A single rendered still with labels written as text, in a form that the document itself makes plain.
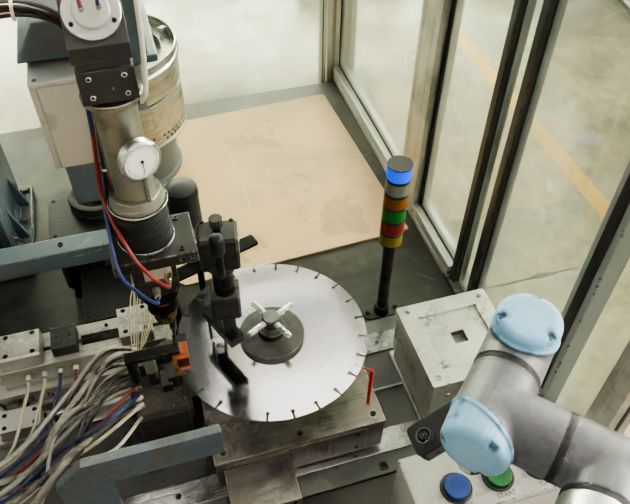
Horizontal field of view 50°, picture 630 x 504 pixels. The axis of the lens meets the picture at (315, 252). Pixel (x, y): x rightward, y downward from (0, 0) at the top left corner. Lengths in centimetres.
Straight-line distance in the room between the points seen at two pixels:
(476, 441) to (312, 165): 121
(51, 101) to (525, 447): 64
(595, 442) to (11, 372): 100
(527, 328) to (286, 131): 128
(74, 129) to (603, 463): 69
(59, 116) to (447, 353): 76
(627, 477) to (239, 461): 67
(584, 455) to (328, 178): 119
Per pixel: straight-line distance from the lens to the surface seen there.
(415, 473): 113
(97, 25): 74
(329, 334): 118
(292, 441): 119
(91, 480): 109
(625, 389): 108
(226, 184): 176
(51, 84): 85
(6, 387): 139
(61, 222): 148
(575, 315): 108
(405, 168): 118
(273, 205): 169
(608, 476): 72
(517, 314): 77
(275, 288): 125
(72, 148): 90
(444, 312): 130
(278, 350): 115
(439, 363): 123
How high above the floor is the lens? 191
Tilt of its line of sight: 47 degrees down
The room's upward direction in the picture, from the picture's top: 1 degrees clockwise
